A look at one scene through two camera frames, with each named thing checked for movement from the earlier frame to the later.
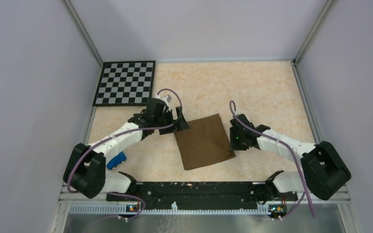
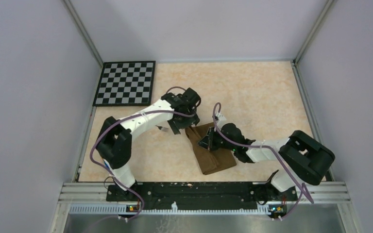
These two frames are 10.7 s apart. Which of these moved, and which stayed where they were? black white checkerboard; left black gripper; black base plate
Moved: left black gripper
Stayed: black base plate; black white checkerboard
